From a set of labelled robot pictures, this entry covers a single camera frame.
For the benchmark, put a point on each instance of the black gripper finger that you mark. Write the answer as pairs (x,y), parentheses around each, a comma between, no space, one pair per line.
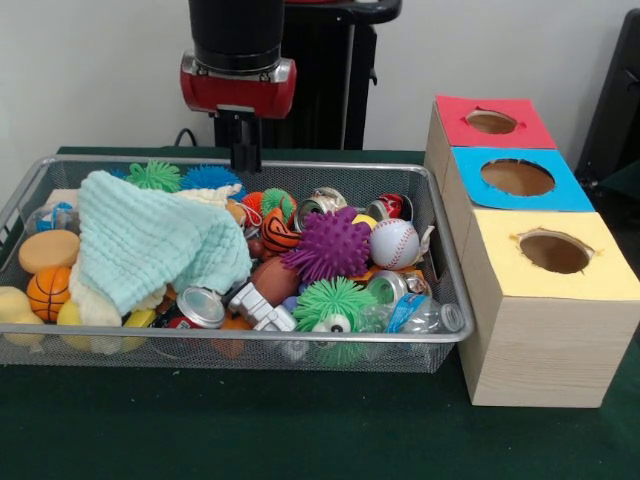
(238,138)
(253,140)

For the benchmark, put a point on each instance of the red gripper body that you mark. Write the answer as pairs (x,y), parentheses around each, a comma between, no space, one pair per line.
(240,95)

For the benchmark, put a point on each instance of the mint green knitted cloth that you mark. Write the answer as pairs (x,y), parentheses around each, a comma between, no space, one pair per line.
(150,240)

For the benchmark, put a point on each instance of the cream knitted cloth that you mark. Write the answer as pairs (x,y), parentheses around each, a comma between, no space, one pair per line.
(92,310)

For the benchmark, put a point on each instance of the clear shallow bin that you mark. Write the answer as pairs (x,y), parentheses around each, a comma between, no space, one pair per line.
(440,345)

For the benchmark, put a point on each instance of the large blue spiky ball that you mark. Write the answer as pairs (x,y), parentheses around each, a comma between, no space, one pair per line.
(210,177)

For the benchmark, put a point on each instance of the green fuzzy monster toy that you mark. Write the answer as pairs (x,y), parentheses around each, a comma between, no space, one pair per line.
(153,176)

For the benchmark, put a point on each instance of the purple spiky ball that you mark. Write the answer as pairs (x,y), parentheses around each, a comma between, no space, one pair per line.
(330,245)

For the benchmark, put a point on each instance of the white baseball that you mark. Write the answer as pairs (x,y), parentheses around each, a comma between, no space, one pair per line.
(394,244)

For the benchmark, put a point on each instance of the green spiky ball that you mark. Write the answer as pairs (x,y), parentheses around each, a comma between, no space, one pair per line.
(325,302)

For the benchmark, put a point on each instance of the pale orange round sponge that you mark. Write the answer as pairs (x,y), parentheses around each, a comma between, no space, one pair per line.
(48,250)

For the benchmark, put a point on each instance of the small orange basketball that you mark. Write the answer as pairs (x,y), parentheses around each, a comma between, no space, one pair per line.
(48,292)

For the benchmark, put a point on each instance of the crushed plastic water bottle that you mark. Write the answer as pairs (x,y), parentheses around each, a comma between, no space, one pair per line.
(425,315)

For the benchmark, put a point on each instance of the dark green table cloth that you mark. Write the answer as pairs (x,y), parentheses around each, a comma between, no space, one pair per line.
(250,430)

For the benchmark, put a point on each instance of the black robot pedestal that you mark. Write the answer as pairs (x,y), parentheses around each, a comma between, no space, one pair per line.
(330,80)

